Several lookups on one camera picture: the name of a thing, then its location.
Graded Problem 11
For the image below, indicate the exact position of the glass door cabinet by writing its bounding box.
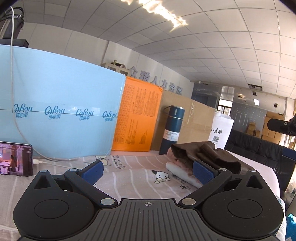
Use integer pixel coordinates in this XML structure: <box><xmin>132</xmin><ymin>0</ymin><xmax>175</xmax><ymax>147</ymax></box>
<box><xmin>101</xmin><ymin>60</ymin><xmax>130</xmax><ymax>76</ymax></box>

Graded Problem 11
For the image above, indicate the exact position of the pink knitted sweater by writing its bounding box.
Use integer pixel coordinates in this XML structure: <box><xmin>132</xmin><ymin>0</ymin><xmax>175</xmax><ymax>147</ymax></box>
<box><xmin>166</xmin><ymin>148</ymin><xmax>193</xmax><ymax>176</ymax></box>

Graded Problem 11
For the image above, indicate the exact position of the black sofa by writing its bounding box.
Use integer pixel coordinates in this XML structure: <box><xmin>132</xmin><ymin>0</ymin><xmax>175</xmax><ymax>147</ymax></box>
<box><xmin>225</xmin><ymin>130</ymin><xmax>295</xmax><ymax>191</ymax></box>

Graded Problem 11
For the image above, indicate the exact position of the orange paper board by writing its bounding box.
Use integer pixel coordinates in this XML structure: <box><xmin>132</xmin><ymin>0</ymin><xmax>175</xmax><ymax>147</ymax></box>
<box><xmin>112</xmin><ymin>77</ymin><xmax>163</xmax><ymax>152</ymax></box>

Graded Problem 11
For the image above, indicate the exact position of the white printed bag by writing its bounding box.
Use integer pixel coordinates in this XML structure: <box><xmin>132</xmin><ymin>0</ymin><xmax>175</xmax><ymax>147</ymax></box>
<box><xmin>208</xmin><ymin>110</ymin><xmax>234</xmax><ymax>149</ymax></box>

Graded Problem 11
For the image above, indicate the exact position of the dark blue thermos bottle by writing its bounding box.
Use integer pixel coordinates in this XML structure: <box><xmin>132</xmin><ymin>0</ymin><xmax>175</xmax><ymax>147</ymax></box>
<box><xmin>159</xmin><ymin>105</ymin><xmax>185</xmax><ymax>155</ymax></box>

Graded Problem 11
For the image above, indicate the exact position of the brown leather jacket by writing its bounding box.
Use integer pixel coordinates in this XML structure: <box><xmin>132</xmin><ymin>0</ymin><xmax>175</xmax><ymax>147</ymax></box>
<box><xmin>171</xmin><ymin>141</ymin><xmax>253</xmax><ymax>174</ymax></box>

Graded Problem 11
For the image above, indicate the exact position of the brown cardboard sheet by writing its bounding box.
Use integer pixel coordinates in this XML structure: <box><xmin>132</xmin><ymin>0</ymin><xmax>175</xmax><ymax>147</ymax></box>
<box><xmin>151</xmin><ymin>90</ymin><xmax>215</xmax><ymax>151</ymax></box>

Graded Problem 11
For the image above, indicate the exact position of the black cable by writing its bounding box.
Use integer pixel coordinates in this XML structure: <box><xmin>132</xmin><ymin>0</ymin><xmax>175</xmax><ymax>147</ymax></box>
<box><xmin>0</xmin><ymin>6</ymin><xmax>25</xmax><ymax>33</ymax></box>

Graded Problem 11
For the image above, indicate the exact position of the smartphone playing video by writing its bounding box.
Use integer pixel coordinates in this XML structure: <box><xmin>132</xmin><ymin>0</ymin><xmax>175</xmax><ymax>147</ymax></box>
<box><xmin>0</xmin><ymin>141</ymin><xmax>33</xmax><ymax>177</ymax></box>

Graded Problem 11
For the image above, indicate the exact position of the white fleece garment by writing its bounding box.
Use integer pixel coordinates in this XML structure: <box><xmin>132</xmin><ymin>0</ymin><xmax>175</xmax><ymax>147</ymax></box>
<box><xmin>166</xmin><ymin>162</ymin><xmax>203</xmax><ymax>188</ymax></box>

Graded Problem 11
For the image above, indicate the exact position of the patterned pink bed sheet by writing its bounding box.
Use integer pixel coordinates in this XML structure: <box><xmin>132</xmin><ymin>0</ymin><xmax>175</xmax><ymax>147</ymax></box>
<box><xmin>1</xmin><ymin>155</ymin><xmax>285</xmax><ymax>240</ymax></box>

